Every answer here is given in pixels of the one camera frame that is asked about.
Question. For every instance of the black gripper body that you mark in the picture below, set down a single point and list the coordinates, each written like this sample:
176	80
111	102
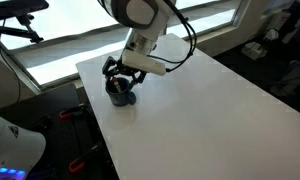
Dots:
114	67

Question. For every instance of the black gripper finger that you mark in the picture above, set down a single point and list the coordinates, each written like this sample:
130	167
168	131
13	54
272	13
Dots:
107	78
133	83

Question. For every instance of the red Expo dry-erase marker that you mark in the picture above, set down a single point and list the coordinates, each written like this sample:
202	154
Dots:
116	84

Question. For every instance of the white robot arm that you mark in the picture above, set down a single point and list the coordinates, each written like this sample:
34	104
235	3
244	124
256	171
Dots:
145	20

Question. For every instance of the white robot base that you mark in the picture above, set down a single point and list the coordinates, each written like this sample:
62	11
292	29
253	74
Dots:
20	150

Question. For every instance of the dark teal enamel mug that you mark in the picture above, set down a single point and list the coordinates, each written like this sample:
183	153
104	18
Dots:
120	99

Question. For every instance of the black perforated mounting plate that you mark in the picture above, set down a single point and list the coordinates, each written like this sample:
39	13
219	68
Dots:
67	140

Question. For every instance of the white power adapter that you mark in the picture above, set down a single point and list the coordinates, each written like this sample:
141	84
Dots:
253	50

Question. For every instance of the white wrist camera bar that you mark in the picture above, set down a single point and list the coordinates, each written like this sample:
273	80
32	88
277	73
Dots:
142	62

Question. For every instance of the orange-handled clamp far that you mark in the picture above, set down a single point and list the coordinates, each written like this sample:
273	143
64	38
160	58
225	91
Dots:
68	113

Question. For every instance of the orange-handled clamp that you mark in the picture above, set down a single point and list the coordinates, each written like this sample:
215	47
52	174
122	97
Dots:
77	165
68	113

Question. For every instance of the orange-handled clamp near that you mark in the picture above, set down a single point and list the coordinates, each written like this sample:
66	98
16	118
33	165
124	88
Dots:
77	165

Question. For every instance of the black camera on tripod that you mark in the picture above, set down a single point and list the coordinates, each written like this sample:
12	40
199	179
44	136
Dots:
22	11

